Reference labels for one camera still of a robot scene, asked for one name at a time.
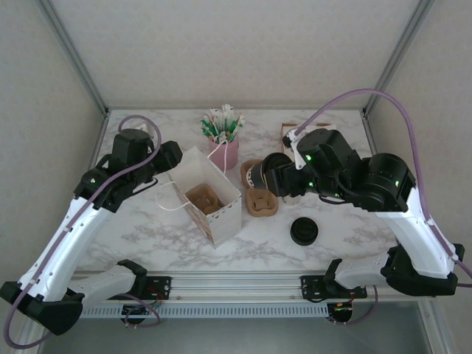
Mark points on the black printed paper coffee cup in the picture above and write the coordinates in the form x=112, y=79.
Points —
x=254, y=177

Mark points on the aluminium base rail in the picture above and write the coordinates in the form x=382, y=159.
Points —
x=236, y=287

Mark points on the white printed paper gift bag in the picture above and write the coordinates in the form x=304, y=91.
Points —
x=221, y=228

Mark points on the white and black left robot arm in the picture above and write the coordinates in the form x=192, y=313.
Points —
x=73, y=239

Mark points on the stacked paper cup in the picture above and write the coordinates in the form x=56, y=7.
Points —
x=291, y=201

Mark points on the pink straw holder cup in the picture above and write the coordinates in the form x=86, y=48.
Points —
x=228, y=153

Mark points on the aluminium frame post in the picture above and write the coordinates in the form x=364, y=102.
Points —
x=397, y=55
x=74, y=55

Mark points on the small left circuit board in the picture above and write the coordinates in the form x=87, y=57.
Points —
x=138, y=310

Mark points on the white paper-wrapped straw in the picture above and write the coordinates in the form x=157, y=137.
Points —
x=241, y=121
x=220, y=137
x=228, y=112
x=214, y=114

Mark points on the small right circuit board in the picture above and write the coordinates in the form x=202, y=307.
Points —
x=341, y=308

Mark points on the aluminium table side rail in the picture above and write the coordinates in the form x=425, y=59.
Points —
x=99, y=140
x=370, y=136

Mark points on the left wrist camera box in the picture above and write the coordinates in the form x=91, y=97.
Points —
x=144, y=129

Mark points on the small circuit board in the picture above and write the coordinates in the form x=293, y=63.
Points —
x=341, y=308
x=138, y=310

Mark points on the brown cardboard cup carrier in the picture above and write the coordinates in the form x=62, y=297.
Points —
x=262, y=204
x=203, y=195

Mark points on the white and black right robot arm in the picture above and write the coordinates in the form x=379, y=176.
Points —
x=416, y=239

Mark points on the green straw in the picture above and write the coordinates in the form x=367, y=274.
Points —
x=205, y=127
x=231, y=132

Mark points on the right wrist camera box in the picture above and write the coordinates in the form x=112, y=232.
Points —
x=291, y=138

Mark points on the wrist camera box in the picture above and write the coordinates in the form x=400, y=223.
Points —
x=144, y=129
x=291, y=138

